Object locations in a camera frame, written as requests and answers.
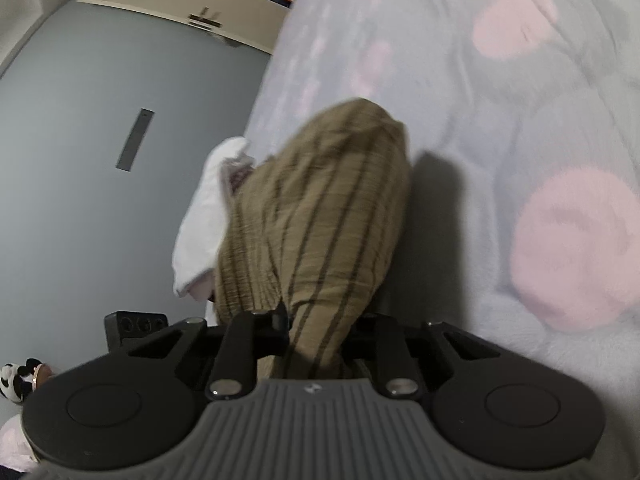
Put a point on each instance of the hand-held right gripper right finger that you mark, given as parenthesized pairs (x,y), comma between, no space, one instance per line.
(387,345)

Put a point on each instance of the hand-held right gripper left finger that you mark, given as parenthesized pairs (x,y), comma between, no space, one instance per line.
(270,322)

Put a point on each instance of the brown striped shirt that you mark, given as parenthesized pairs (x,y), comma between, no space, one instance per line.
(320,210)

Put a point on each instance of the white folded garment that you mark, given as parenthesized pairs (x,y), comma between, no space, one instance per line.
(200,230)

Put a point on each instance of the polka dot bed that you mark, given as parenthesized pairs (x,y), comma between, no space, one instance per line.
(500,110)

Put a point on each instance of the cow plush toy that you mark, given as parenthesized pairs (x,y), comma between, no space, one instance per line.
(15,380)

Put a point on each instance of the pale pink fuzzy item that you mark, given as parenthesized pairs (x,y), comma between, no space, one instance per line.
(12,445)

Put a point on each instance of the grey wall strip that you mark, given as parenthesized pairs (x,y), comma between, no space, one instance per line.
(134,140)

